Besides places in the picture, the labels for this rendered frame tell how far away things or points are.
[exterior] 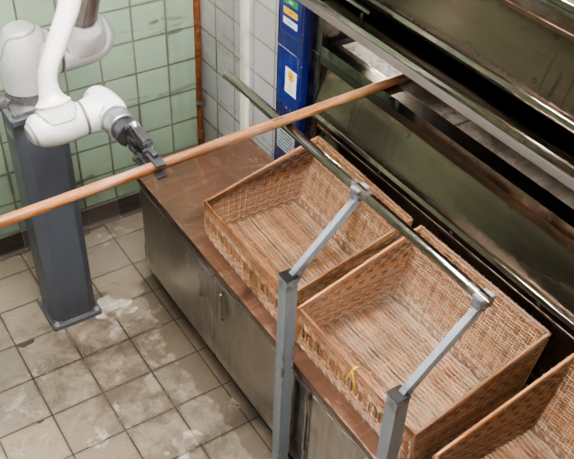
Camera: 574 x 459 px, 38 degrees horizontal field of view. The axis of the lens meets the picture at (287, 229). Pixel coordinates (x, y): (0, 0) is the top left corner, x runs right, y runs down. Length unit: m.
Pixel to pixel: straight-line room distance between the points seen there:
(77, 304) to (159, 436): 0.69
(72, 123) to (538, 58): 1.27
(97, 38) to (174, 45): 0.87
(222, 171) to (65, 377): 1.00
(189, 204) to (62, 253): 0.53
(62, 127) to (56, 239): 0.86
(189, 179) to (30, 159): 0.62
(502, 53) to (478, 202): 0.48
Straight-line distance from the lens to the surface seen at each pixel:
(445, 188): 2.56
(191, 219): 3.05
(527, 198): 2.31
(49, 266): 3.30
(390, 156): 2.71
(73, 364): 3.38
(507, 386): 2.44
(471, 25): 2.30
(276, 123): 2.42
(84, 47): 2.88
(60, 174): 3.07
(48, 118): 2.43
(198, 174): 3.27
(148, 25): 3.61
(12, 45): 2.83
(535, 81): 2.16
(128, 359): 3.36
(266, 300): 2.68
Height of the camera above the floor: 2.51
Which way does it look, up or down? 40 degrees down
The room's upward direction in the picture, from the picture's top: 3 degrees clockwise
